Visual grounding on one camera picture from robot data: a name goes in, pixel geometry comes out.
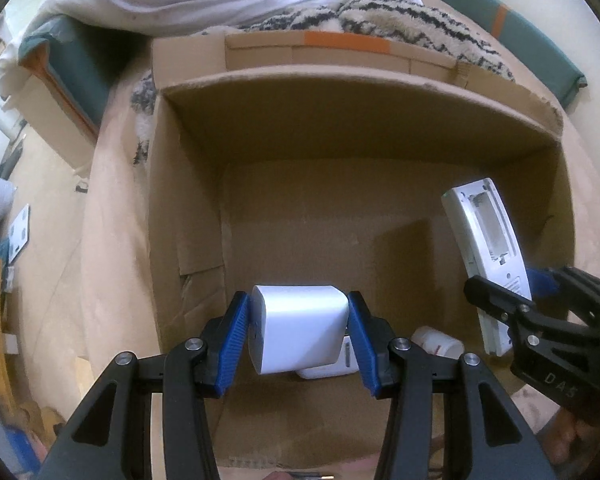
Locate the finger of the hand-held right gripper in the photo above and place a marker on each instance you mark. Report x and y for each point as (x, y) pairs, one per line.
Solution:
(490, 295)
(542, 285)

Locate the white bottle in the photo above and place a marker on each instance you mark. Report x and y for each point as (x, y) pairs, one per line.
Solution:
(437, 342)

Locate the blue box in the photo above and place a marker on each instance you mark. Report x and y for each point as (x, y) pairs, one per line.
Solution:
(17, 445)

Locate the white booklet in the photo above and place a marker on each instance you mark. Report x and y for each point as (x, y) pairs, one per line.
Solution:
(19, 232)

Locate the cardboard box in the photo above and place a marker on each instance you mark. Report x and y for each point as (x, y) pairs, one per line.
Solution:
(330, 200)

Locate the white charger block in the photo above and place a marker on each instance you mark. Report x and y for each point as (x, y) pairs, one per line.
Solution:
(300, 325)

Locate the white power adapter with slot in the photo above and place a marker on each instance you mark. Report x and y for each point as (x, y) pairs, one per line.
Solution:
(330, 371)

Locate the black and cream patterned blanket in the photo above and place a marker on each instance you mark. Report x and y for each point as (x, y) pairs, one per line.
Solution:
(380, 15)

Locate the white and silver phone handset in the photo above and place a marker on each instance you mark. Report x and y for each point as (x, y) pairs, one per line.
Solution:
(495, 267)

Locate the beige bed cover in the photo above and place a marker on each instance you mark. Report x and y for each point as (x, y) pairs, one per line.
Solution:
(115, 260)

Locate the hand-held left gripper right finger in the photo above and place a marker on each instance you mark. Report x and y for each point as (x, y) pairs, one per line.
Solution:
(362, 345)

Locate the teal cushion with orange stripe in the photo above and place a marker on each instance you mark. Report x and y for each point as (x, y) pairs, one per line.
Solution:
(530, 40)

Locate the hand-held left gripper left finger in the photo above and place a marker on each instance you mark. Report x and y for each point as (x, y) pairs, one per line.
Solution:
(232, 340)

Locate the black sandal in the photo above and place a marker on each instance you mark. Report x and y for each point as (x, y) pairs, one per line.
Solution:
(81, 187)

